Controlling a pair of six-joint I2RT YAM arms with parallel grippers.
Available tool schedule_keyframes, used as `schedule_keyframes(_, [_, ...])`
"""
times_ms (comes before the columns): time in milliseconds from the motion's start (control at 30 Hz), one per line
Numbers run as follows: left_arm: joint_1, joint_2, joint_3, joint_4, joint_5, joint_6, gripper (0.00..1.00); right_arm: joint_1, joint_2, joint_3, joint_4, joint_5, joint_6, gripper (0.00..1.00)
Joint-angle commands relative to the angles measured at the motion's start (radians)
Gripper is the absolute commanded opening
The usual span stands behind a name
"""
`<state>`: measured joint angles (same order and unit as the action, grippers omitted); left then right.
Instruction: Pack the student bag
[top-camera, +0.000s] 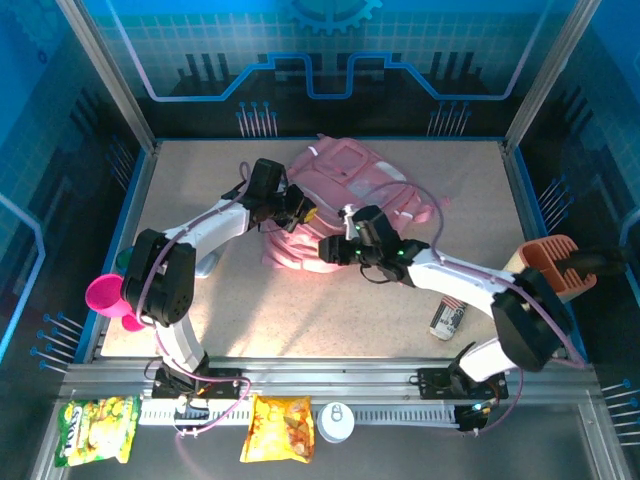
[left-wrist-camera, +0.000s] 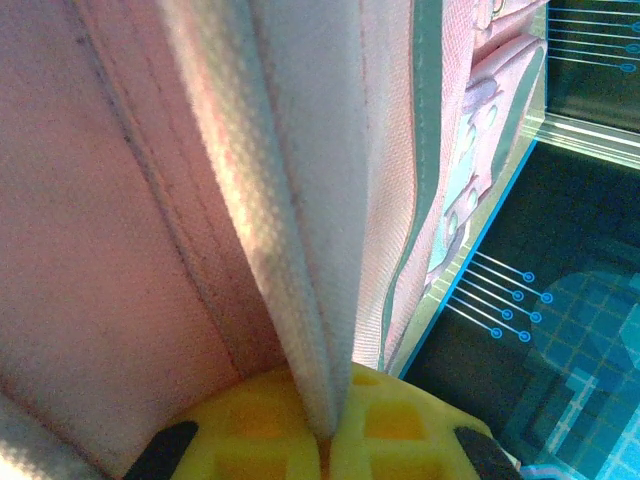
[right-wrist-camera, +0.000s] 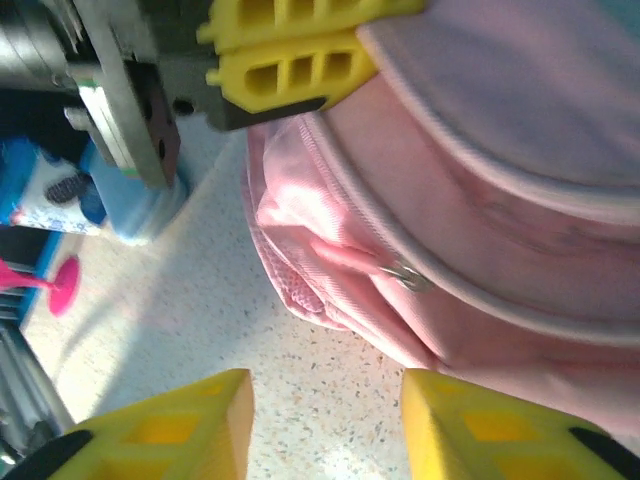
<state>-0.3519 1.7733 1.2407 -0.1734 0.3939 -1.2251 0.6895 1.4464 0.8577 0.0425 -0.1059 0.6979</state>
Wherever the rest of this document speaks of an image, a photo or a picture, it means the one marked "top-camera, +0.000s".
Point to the pink backpack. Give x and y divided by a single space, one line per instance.
350 165

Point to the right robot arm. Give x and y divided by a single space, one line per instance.
530 320

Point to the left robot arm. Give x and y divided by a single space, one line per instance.
160 280

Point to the yellow snack bag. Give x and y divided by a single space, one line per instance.
277 430

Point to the green snack bag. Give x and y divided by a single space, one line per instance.
95 430

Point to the striped can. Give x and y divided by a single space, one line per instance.
447 320

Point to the blue green plastic cup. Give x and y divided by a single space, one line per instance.
125 260

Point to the terracotta ribbed organizer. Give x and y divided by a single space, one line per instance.
562 245

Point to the small black controller box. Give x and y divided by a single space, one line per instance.
472 417

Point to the pink plastic cup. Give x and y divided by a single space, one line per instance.
102 295

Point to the aluminium frame rail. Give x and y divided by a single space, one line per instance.
325 380

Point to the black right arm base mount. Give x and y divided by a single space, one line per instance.
435 385

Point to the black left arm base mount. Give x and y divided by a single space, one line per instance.
220 387

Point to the aluminium frame post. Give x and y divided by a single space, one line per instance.
107 70
549 70

